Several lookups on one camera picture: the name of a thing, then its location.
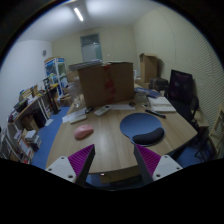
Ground tall cardboard box in corner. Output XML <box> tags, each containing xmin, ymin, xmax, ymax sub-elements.
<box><xmin>139</xmin><ymin>53</ymin><xmax>157</xmax><ymax>83</ymax></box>

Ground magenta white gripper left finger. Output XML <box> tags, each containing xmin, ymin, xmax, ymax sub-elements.
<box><xmin>46</xmin><ymin>144</ymin><xmax>95</xmax><ymax>186</ymax></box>

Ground round wall clock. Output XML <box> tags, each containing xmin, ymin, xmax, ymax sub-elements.
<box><xmin>42</xmin><ymin>50</ymin><xmax>47</xmax><ymax>56</ymax></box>

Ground white paper sheet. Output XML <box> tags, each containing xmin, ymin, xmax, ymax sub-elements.
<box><xmin>62</xmin><ymin>108</ymin><xmax>86</xmax><ymax>123</ymax></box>

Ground ceiling fluorescent light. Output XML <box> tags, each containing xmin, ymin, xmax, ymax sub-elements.
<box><xmin>74</xmin><ymin>7</ymin><xmax>84</xmax><ymax>22</ymax></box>

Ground white remote control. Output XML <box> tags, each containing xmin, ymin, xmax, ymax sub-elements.
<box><xmin>94</xmin><ymin>105</ymin><xmax>111</xmax><ymax>117</ymax></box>

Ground open white notebook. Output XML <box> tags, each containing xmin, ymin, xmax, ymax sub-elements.
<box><xmin>148</xmin><ymin>97</ymin><xmax>176</xmax><ymax>113</ymax></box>

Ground blue book on table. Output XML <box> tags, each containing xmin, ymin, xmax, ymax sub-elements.
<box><xmin>134</xmin><ymin>87</ymin><xmax>161</xmax><ymax>99</ymax></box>

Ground black office chair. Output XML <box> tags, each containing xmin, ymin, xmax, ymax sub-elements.
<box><xmin>165</xmin><ymin>69</ymin><xmax>200</xmax><ymax>124</ymax></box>

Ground black pen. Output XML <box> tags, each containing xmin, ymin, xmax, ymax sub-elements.
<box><xmin>145</xmin><ymin>109</ymin><xmax>166</xmax><ymax>119</ymax></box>

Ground wooden chair at right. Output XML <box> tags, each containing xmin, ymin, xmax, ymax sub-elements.
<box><xmin>194</xmin><ymin>103</ymin><xmax>224</xmax><ymax>161</ymax></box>

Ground pink computer mouse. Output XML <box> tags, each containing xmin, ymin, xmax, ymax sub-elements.
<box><xmin>74</xmin><ymin>125</ymin><xmax>93</xmax><ymax>139</ymax></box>

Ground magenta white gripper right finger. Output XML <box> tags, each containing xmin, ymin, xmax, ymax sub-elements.
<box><xmin>134</xmin><ymin>145</ymin><xmax>182</xmax><ymax>184</ymax></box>

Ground wooden bookshelf with clutter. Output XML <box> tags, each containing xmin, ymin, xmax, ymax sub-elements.
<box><xmin>0</xmin><ymin>87</ymin><xmax>50</xmax><ymax>164</ymax></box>

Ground small black object on table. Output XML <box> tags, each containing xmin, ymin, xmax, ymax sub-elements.
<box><xmin>85</xmin><ymin>107</ymin><xmax>94</xmax><ymax>114</ymax></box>

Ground blue mouse pad wrist rest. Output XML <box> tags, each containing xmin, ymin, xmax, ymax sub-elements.
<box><xmin>120</xmin><ymin>113</ymin><xmax>165</xmax><ymax>146</ymax></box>

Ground white glass display cabinet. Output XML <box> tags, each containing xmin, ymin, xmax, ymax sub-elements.
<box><xmin>45</xmin><ymin>57</ymin><xmax>68</xmax><ymax>96</ymax></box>

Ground large cardboard box red tape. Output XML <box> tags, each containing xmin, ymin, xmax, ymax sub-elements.
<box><xmin>78</xmin><ymin>62</ymin><xmax>134</xmax><ymax>107</ymax></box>

